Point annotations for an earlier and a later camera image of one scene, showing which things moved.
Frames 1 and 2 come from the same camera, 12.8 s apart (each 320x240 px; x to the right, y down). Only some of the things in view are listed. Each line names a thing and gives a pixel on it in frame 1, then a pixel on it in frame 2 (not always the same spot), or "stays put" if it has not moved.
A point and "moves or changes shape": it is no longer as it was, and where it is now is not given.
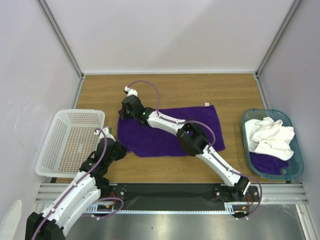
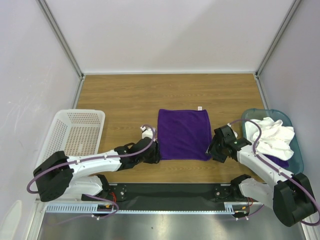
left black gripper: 122,150 -> 155,156
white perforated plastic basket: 71,141 stays put
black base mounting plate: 140,197 stays put
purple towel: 140,140 moves or changes shape
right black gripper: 125,111 -> 215,146
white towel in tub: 269,136 stays put
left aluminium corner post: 62,39 stays put
